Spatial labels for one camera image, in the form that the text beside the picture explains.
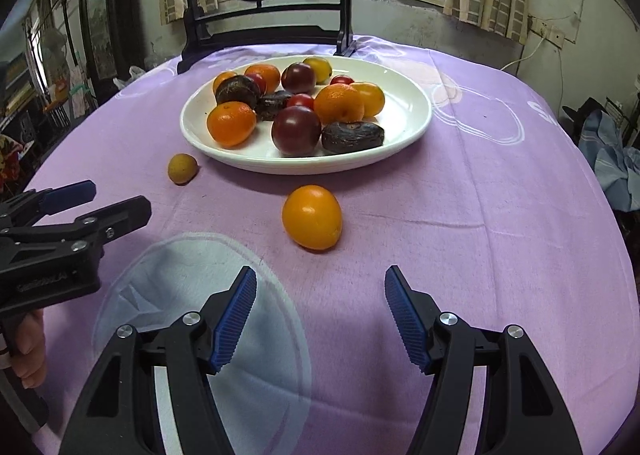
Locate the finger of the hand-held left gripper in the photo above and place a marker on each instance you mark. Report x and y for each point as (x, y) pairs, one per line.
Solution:
(75, 192)
(125, 215)

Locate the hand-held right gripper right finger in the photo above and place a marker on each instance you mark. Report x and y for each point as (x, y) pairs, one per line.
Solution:
(406, 320)

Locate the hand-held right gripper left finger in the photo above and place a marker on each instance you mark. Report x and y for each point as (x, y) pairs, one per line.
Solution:
(235, 320)

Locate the yellow green longan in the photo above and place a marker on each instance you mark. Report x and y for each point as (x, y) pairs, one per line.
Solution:
(182, 168)

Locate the small orange citrus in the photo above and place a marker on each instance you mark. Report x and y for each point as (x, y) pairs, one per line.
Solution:
(222, 80)

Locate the dark wrinkled passion fruit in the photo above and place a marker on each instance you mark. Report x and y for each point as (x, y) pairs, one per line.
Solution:
(237, 91)

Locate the brown wrinkled date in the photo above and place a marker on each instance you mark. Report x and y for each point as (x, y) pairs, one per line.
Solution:
(272, 106)

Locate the large dark red plum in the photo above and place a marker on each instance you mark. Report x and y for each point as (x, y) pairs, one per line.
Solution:
(296, 130)

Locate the white oval plate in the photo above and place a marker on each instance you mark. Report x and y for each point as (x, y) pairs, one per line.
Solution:
(400, 105)

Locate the dark purple plum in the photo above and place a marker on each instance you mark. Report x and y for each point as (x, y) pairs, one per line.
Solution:
(298, 77)

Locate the large mandarin orange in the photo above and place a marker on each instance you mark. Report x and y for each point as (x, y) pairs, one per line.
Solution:
(337, 102)

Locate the person's left hand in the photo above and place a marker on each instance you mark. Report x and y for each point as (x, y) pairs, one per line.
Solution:
(31, 350)

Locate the purple tablecloth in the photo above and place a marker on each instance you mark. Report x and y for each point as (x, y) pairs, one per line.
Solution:
(475, 235)

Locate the white plastic bag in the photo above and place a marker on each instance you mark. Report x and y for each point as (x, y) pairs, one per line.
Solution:
(129, 79)

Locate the standing fan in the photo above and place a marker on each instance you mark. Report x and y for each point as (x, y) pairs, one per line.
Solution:
(55, 42)

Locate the dark wooden cabinet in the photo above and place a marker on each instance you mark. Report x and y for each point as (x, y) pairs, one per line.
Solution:
(125, 10)

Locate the dark wrinkled date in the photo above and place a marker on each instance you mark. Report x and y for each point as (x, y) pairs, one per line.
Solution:
(352, 136)

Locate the dark wooden table screen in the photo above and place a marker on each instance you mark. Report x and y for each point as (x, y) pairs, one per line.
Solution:
(260, 39)

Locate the small orange yellow plum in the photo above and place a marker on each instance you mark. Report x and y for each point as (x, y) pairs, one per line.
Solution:
(372, 99)

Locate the yellow kumquat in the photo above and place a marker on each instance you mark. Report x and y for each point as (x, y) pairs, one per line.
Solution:
(321, 69)

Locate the blue cloth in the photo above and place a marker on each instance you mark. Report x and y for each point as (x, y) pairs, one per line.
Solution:
(615, 160)

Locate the dark cloth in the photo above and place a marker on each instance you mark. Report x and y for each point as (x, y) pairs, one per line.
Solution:
(582, 115)

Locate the white wall socket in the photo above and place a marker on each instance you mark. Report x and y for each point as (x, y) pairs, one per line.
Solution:
(550, 32)

